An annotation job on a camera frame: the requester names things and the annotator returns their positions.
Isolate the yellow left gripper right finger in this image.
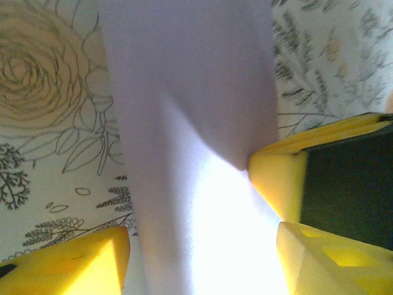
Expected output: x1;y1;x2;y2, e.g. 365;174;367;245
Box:
276;221;393;295

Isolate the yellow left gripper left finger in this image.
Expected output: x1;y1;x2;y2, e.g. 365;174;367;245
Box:
0;226;130;295

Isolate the lilac square paper sheet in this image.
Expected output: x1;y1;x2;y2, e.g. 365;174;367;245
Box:
98;0;295;295

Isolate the floral patterned table mat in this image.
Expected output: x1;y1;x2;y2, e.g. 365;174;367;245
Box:
0;0;393;295

